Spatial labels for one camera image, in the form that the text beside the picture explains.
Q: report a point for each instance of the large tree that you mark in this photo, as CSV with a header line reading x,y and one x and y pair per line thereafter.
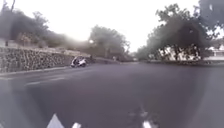
x,y
106,41

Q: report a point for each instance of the low stone kerb wall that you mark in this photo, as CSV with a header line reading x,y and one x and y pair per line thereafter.
x,y
180,62

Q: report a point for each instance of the pale building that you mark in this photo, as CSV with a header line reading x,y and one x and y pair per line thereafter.
x,y
216,53

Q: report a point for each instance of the grey asphalt road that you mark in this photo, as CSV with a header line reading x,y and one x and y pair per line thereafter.
x,y
120,93

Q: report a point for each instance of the white scooter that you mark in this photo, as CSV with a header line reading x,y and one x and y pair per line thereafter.
x,y
79,62

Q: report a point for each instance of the pale kerb strip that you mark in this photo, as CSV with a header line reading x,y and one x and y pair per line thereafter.
x,y
33,70

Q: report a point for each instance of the group of trees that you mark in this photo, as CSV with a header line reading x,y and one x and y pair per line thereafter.
x,y
183,36
30,28

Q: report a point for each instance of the grey stone wall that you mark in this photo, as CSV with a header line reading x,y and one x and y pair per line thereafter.
x,y
30,60

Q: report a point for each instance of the robot's own part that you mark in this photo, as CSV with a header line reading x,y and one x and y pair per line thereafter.
x,y
76,125
146,125

